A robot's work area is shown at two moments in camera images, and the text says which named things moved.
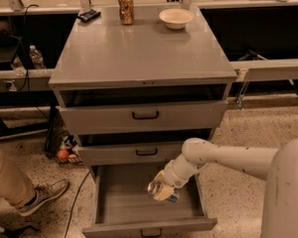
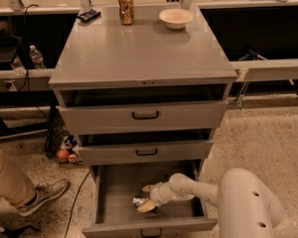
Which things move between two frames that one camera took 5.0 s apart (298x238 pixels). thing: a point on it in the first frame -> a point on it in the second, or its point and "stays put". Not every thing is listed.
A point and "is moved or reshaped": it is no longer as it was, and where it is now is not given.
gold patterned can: [126, 7] stays put
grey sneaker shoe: [45, 192] stays put
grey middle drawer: [130, 154] stays put
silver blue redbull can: [153, 187] is moved or reshaped
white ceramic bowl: [176, 18] stays put
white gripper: [172, 177] -> [159, 193]
